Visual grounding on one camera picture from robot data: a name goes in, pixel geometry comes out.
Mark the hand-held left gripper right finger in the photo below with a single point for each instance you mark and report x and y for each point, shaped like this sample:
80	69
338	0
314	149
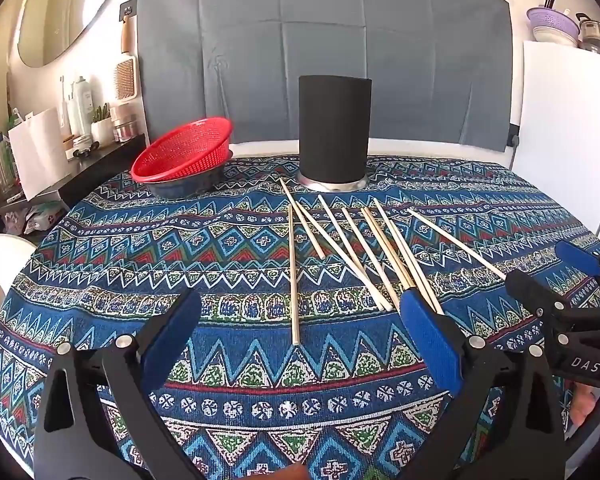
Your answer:
427	335

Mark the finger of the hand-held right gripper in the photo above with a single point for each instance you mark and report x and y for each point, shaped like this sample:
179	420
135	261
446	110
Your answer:
580	259
532	290

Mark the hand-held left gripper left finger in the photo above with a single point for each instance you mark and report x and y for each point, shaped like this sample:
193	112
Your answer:
172	330

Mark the bunch of wooden chopsticks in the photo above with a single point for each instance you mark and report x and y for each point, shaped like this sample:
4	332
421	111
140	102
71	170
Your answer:
293	285

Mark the black cylindrical utensil holder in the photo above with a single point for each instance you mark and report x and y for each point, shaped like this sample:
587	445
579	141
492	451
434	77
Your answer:
332	130

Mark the person's right hand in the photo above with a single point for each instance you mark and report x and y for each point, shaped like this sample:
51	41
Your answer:
582	405

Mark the blue patterned tablecloth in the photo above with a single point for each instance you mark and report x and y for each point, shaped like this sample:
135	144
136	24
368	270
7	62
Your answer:
230	270

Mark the white fridge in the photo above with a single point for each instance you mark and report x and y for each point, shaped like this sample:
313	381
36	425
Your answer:
560	135

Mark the dark blue bowl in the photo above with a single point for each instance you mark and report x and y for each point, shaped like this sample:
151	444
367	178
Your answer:
180	188

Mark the plastic packets under shelf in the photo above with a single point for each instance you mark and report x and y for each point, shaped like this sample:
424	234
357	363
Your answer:
37	217

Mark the red plastic basket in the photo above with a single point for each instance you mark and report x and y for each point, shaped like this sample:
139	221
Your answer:
180	152

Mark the black side shelf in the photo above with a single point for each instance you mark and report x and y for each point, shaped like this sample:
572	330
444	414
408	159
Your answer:
95	170

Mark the white chair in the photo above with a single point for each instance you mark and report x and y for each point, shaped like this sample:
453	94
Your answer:
0	270

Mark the small black hair clip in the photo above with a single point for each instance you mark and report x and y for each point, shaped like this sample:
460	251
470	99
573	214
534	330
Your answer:
86	151

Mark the pink glass jar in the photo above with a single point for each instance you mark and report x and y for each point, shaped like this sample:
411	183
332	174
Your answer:
126	129

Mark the small potted plant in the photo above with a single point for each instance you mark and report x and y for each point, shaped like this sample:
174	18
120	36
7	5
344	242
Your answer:
101	127

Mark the white paper bag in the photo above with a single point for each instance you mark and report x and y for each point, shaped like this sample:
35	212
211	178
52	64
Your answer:
37	155

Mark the stack of white bowls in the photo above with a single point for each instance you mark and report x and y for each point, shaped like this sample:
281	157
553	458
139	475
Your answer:
550	36

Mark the steel cooking pot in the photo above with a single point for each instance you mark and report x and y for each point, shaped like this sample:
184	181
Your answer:
597	35

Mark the clear water bottle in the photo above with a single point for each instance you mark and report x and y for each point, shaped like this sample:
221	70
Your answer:
1	162

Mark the purple plastic colander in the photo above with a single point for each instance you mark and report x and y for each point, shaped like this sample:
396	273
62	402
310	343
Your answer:
550	19

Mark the white spray bottle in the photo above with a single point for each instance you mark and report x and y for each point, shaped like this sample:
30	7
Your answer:
80	105

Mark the wooden hairbrush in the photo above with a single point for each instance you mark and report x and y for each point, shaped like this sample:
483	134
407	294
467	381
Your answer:
126	77

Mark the white toothbrush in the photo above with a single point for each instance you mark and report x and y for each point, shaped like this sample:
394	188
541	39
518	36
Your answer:
63	92

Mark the grey-blue wall cloth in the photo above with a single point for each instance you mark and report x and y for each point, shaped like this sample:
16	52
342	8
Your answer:
280	35

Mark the black wall hook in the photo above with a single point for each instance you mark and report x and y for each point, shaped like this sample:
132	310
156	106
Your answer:
127	9

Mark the round wall mirror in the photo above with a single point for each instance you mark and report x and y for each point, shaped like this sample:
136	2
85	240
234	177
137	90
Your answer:
55	10

